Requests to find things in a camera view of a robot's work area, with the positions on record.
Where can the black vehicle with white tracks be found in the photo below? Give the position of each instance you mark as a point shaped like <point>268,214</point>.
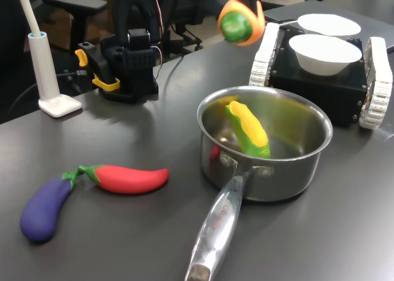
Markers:
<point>314,90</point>

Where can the white bowl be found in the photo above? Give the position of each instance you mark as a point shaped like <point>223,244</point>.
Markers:
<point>329,23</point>
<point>324,54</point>

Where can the black and yellow clamp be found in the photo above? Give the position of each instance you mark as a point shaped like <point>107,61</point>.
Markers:
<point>92,59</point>

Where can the red toy chilli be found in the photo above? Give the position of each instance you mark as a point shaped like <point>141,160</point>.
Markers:
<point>126,179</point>

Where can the white post with flat foot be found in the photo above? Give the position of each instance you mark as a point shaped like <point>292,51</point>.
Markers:
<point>46,71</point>

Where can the black office chair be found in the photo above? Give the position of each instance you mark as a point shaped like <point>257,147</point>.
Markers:
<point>74,2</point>

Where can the yellow green toy corn cob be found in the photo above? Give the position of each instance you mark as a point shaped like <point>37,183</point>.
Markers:
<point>250,131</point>

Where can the orange toy carrot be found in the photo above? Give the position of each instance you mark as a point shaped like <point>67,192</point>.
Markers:
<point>243,28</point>

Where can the purple toy aubergine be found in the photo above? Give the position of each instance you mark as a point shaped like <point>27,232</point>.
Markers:
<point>43,213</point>

